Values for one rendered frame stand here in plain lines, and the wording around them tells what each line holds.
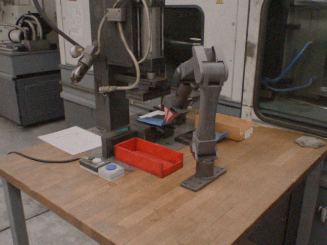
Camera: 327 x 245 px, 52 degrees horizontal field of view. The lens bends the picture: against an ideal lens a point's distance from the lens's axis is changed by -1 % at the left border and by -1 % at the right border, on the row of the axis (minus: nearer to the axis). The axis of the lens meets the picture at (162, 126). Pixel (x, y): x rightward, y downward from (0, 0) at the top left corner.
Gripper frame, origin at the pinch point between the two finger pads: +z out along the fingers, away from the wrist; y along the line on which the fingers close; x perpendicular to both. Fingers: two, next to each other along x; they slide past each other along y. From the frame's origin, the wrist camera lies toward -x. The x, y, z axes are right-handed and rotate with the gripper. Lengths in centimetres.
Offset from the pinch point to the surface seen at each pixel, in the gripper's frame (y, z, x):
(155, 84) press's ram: 11.7, -10.9, 3.1
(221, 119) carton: -6.0, 0.9, -36.6
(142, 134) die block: 3.3, 9.0, 7.4
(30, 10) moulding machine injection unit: 385, 144, -159
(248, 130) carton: -21.2, -5.7, -33.9
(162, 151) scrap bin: -11.2, 3.8, 11.6
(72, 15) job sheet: 171, 39, -69
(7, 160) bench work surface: 26, 33, 51
